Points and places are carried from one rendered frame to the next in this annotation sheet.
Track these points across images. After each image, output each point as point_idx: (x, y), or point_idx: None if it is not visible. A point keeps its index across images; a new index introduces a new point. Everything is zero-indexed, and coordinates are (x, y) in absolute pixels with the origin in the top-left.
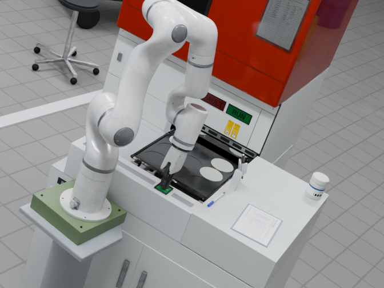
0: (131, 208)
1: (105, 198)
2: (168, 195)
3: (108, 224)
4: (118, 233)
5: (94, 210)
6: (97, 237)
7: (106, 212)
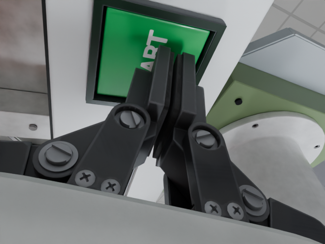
0: None
1: (286, 169)
2: (211, 3)
3: (289, 92)
4: (279, 51)
5: (301, 151)
6: (308, 84)
7: (280, 123)
